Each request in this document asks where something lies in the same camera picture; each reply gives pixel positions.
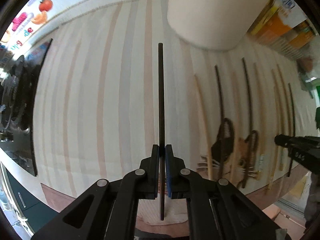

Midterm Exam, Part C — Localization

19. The thin black chopstick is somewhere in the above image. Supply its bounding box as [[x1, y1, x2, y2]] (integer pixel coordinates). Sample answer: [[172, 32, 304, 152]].
[[287, 83, 296, 178]]

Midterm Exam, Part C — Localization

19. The light wood chopstick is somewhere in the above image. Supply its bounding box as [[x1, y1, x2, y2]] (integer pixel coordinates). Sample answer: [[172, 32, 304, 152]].
[[253, 63, 265, 180]]

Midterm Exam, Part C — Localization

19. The tan wooden chopstick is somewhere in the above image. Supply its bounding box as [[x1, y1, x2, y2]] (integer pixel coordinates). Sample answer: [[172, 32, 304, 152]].
[[267, 68, 283, 191]]

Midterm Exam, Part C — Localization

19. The white utensil holder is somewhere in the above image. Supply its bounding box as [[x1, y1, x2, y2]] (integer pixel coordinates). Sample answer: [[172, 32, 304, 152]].
[[167, 0, 269, 50]]

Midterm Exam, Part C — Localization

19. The light wooden chopstick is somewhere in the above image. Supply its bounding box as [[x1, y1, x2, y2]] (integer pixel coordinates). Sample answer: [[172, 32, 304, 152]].
[[194, 74, 214, 180]]

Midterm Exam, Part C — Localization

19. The black chopstick on mat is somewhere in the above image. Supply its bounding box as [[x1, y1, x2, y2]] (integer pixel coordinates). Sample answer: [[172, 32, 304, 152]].
[[242, 57, 253, 189]]

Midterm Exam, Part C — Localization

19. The fruit sticker strip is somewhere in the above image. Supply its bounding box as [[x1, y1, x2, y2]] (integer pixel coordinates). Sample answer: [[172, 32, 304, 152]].
[[1, 0, 53, 68]]

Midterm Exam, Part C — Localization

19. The black gas stove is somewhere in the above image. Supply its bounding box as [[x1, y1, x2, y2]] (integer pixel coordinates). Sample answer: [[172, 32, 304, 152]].
[[1, 38, 53, 176]]

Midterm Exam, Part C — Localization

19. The dark brown chopstick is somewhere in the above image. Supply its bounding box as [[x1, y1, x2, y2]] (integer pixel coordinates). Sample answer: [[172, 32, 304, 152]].
[[215, 65, 225, 179]]

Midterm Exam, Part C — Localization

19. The brown wooden chopstick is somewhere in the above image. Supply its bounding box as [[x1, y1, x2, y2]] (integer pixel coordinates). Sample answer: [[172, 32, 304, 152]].
[[275, 64, 291, 135]]

